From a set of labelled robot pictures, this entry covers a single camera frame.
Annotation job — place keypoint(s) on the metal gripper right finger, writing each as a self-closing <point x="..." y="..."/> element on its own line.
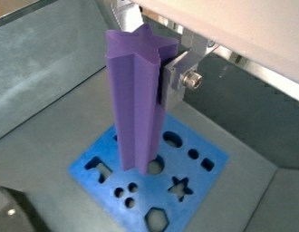
<point x="180" y="74"/>

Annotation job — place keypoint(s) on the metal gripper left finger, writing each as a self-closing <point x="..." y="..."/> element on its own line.
<point x="126" y="14"/>

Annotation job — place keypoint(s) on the purple star-profile bar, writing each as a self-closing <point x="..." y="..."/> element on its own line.
<point x="134" y="57"/>

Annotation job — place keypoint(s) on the black curved fixture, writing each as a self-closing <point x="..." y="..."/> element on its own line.
<point x="18" y="216"/>

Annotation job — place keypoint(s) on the blue shape-sorting block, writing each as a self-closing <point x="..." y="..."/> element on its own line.
<point x="154" y="202"/>

